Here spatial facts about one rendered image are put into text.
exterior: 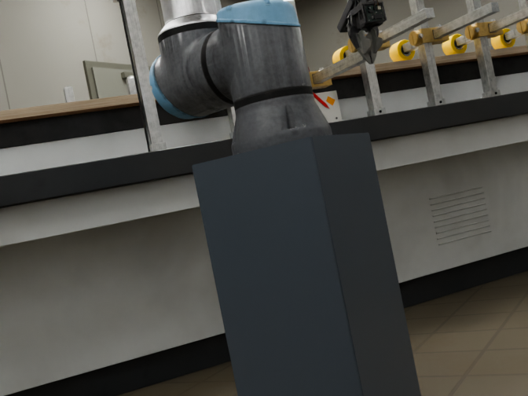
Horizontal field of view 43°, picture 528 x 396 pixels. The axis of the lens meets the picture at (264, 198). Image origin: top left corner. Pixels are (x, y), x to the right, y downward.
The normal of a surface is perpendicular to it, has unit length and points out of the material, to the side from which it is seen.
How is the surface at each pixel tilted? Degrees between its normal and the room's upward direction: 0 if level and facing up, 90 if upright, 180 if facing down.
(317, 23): 90
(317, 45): 90
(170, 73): 89
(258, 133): 70
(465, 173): 90
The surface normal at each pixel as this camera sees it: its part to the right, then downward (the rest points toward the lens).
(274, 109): -0.16, -0.31
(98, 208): 0.39, -0.07
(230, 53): -0.67, 0.14
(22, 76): 0.84, -0.16
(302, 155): -0.51, 0.11
